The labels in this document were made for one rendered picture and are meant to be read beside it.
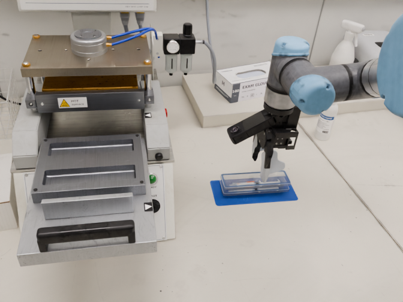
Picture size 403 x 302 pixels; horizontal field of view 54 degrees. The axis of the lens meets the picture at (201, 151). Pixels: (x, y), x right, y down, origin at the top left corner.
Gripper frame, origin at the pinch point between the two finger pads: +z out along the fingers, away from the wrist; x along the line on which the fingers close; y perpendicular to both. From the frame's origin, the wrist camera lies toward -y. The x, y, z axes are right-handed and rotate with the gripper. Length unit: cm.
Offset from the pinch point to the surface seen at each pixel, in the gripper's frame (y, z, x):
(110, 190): -36.7, -15.7, -21.8
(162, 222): -26.2, 3.3, -13.3
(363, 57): 52, -10, 47
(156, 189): -27.4, -4.1, -9.9
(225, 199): -8.3, 7.9, -2.8
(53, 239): -45, -17, -33
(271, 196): 4.6, 7.8, -3.1
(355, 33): 46, -19, 47
